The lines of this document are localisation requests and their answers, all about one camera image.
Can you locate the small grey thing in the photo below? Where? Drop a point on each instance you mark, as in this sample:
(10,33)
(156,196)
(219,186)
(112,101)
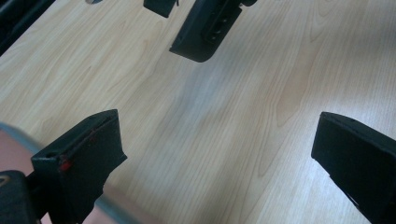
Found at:
(94,1)

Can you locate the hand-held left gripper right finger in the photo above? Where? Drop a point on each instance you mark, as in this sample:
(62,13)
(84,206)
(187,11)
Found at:
(361,161)

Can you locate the dark stand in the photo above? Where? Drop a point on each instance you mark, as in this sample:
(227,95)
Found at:
(15,18)

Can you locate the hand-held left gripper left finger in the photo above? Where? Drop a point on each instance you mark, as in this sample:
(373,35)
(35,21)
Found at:
(77,168)

